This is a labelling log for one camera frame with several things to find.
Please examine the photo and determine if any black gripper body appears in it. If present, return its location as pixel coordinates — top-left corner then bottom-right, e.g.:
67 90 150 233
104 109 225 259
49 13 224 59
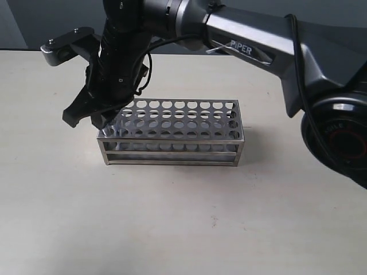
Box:
88 22 149 113

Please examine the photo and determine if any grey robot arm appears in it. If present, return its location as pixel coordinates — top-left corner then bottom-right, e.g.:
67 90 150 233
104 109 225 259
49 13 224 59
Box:
63 1 366 187

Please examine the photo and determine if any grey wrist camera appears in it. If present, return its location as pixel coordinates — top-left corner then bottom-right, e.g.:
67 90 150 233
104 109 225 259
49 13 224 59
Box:
40 27 101 66

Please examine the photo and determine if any stainless steel test tube rack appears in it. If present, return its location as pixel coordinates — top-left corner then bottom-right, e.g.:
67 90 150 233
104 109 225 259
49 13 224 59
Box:
97 99 245 166

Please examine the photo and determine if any blue-capped test tube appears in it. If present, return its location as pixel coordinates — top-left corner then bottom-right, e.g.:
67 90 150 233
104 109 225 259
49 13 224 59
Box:
97 125 118 151

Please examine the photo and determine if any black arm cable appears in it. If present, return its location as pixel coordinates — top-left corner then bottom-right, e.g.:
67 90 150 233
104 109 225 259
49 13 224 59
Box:
134 13 319 127

